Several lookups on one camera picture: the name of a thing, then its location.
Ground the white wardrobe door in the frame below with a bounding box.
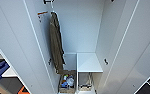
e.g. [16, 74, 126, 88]
[99, 0, 150, 94]
[0, 0, 57, 94]

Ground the white wardrobe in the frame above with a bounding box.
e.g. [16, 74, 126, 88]
[23, 0, 139, 94]

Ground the dark grey hanging garment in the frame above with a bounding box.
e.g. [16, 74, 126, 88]
[49, 11, 67, 75]

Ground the white inner shelf unit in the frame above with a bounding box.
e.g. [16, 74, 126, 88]
[62, 51, 104, 94]

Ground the pale blue item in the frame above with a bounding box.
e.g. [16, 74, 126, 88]
[60, 75, 76, 89]

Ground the pale perforated basket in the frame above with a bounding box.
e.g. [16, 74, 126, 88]
[57, 69, 77, 94]

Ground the pale clothes hanger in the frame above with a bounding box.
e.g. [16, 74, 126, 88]
[49, 1, 57, 16]

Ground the white sticker orange band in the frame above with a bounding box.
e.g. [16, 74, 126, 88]
[36, 11, 49, 22]

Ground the orange folding stand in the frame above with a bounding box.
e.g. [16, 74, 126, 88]
[17, 85, 29, 94]

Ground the white board black edge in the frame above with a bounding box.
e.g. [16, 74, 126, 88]
[0, 66, 19, 79]

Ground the black rail bracket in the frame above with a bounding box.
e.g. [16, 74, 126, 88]
[42, 0, 55, 5]

